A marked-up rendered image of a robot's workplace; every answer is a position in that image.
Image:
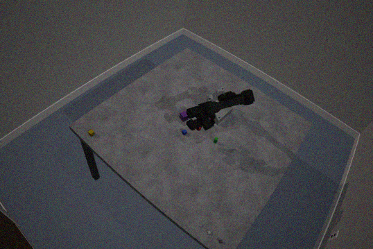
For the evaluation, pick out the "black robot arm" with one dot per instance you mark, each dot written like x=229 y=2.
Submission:
x=208 y=109

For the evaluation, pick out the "small olive-yellow block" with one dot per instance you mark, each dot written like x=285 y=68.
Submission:
x=91 y=133

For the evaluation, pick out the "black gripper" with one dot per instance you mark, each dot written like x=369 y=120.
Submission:
x=194 y=124

